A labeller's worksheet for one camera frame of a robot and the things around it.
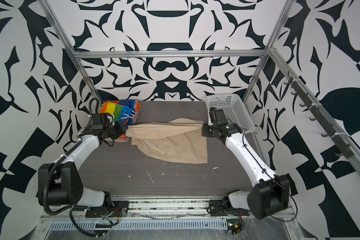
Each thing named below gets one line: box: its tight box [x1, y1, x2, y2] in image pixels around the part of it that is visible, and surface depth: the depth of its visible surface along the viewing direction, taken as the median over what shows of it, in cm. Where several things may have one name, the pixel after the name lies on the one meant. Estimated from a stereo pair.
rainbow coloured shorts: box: [100, 99, 141, 126], surface depth 106 cm
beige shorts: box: [125, 118, 208, 164], surface depth 96 cm
